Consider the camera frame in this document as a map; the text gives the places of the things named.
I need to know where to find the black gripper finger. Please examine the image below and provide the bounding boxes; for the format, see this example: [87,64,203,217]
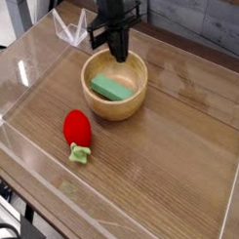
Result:
[107,32,120,62]
[117,27,129,62]

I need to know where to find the black cable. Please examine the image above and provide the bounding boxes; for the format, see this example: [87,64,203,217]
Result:
[0,221,24,239]

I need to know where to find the green rectangular block stick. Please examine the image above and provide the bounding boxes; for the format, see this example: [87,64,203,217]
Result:
[90,74,135,101]

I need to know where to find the light brown wooden bowl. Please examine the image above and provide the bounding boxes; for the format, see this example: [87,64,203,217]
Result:
[81,49,148,121]

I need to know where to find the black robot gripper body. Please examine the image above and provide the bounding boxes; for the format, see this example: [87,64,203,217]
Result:
[87,0,140,49]

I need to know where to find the black table clamp mount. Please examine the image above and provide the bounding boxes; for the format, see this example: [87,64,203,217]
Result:
[20,216,48,239]

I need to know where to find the clear acrylic enclosure wall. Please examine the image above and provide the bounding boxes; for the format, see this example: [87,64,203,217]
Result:
[0,4,239,239]

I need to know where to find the red plush strawberry toy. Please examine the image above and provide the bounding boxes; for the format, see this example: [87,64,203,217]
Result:
[63,109,92,164]

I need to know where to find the grey cabinet leg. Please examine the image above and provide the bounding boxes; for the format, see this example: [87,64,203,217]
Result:
[5,0,32,38]

